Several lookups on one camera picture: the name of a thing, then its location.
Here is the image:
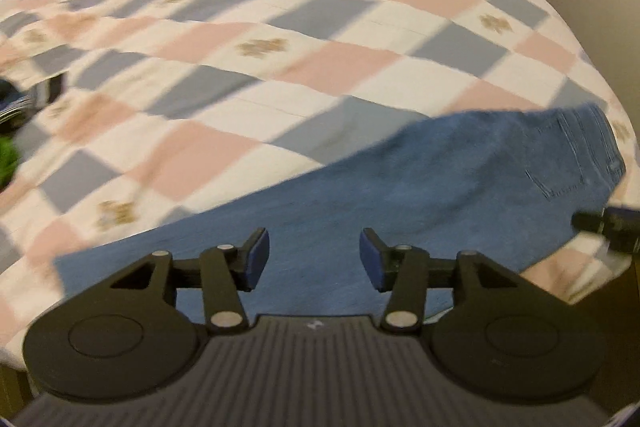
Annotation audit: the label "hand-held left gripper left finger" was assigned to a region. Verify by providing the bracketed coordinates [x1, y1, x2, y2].
[107, 227, 271, 337]

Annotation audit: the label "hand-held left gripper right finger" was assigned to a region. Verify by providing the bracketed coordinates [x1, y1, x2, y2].
[360, 228, 523, 334]

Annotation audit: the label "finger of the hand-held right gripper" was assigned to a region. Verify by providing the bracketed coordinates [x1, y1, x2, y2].
[571, 209, 612, 234]

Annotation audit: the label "blue jeans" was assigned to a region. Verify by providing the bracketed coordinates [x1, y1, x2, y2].
[54, 103, 628, 323]

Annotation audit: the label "checkered bear print blanket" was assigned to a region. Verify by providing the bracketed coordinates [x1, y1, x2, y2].
[0, 0, 632, 370]

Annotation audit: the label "green garment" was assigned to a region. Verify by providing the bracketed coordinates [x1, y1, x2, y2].
[0, 137, 21, 190]

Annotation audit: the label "dark garment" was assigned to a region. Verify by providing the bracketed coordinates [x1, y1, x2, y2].
[0, 74, 68, 128]

